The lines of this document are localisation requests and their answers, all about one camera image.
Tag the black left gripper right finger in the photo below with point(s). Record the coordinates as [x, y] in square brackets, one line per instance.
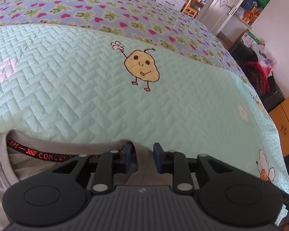
[176, 163]

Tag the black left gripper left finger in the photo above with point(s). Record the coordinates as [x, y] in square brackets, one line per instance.
[103, 168]

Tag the grey t-shirt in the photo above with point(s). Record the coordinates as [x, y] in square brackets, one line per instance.
[22, 156]

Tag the black chair with clothes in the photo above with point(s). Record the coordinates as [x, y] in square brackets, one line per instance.
[266, 87]

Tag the wooden cabinet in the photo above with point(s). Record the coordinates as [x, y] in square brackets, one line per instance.
[280, 116]

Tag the mint green quilted blanket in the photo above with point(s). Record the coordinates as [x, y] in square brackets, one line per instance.
[73, 85]

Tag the small wooden chair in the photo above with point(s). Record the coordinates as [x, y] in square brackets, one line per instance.
[192, 8]

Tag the frog and heart bedsheet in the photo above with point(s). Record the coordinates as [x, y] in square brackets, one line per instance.
[142, 20]

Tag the white room door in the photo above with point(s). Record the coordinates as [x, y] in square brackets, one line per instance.
[216, 13]

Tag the hanging bags on wall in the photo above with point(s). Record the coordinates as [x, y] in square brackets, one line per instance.
[249, 10]

